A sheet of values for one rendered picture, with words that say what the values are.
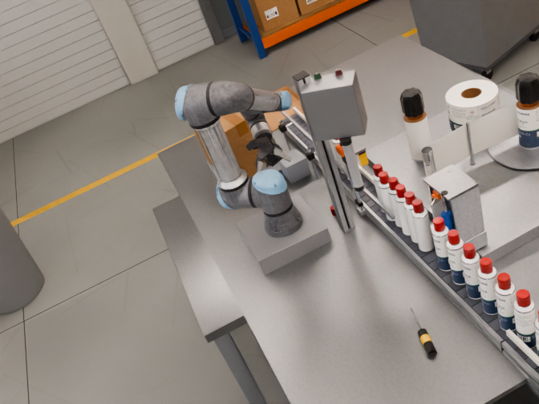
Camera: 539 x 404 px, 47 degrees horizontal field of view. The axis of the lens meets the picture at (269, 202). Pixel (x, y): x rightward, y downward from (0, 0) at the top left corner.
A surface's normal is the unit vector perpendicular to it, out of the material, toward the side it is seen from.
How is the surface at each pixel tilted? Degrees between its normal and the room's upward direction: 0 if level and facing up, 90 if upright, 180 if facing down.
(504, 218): 0
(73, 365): 0
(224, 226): 0
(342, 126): 90
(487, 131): 90
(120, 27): 90
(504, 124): 90
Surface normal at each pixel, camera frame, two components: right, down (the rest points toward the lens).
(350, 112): -0.21, 0.65
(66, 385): -0.29, -0.75
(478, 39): -0.70, 0.63
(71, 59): 0.35, 0.49
